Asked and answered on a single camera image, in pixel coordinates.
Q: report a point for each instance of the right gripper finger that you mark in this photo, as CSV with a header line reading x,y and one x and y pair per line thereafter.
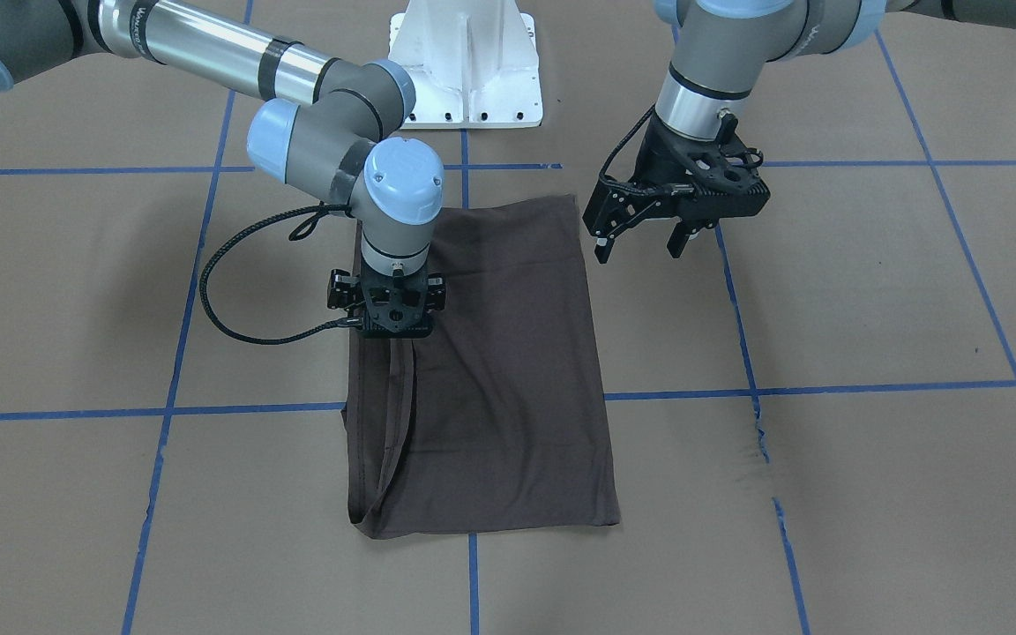
x,y
436,293
344,292

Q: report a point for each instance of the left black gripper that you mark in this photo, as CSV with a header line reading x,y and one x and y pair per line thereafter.
x,y
660,161

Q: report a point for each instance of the dark brown t-shirt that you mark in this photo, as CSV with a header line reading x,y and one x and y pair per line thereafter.
x,y
496,421

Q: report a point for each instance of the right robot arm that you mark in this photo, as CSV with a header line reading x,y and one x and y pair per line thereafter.
x,y
326,126

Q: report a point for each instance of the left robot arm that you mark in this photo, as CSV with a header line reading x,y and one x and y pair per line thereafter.
x,y
722,46

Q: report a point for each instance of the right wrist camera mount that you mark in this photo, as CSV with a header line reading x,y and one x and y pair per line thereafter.
x,y
395,307

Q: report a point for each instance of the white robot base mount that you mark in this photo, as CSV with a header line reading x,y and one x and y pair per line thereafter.
x,y
475,64

